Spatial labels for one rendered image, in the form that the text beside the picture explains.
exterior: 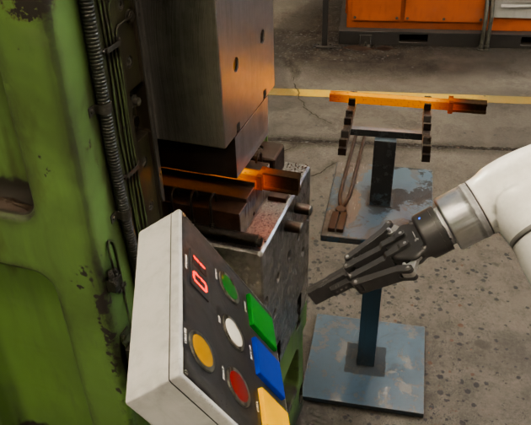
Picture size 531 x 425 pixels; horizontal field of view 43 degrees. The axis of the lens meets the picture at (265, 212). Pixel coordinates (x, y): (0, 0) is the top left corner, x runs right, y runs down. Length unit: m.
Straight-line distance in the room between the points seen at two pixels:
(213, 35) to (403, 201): 0.98
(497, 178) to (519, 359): 1.59
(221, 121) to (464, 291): 1.73
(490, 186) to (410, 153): 2.63
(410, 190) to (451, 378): 0.73
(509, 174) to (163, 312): 0.53
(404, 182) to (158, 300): 1.28
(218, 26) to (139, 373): 0.61
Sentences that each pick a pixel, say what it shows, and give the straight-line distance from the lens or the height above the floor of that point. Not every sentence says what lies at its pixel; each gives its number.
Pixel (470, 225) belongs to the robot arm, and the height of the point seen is 1.20.
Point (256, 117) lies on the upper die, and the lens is 1.42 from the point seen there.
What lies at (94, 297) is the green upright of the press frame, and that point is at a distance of 1.26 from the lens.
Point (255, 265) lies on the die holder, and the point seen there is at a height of 0.88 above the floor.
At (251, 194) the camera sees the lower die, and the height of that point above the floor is 0.98.
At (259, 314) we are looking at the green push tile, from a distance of 1.11.
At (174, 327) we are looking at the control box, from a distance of 0.85.
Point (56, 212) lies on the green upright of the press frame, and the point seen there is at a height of 1.15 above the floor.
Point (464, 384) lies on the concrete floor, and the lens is 2.43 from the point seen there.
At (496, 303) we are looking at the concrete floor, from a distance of 2.75.
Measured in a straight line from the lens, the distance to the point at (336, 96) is 1.95.
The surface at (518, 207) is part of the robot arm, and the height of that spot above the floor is 1.24.
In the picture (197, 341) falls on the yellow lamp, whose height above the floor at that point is 1.18.
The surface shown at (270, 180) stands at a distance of 1.47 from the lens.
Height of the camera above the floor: 1.78
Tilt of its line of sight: 35 degrees down
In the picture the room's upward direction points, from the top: 2 degrees counter-clockwise
